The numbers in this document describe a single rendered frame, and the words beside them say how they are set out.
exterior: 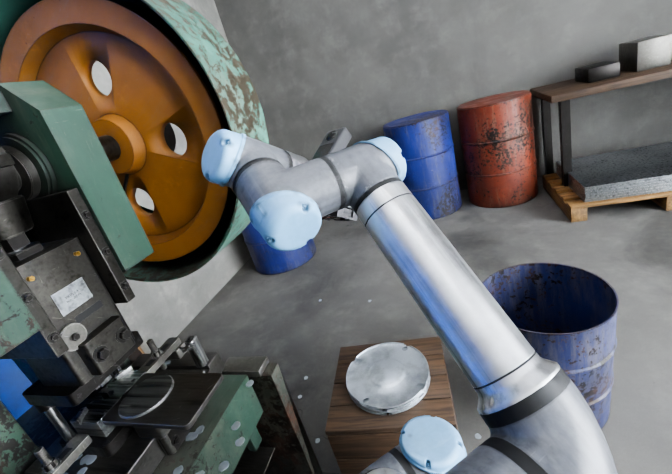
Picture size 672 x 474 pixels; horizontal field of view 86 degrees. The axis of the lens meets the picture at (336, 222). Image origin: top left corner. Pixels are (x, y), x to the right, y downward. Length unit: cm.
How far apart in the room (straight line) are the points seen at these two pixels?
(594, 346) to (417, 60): 296
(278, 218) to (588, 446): 35
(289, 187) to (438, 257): 19
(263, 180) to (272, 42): 369
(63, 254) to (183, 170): 36
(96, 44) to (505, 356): 111
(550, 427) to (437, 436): 42
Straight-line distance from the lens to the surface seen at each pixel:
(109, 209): 96
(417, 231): 43
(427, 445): 80
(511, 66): 381
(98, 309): 98
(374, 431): 127
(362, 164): 46
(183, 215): 115
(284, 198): 41
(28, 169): 97
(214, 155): 50
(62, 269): 94
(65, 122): 96
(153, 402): 99
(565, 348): 135
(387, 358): 141
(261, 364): 115
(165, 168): 113
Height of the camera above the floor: 132
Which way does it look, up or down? 20 degrees down
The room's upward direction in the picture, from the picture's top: 16 degrees counter-clockwise
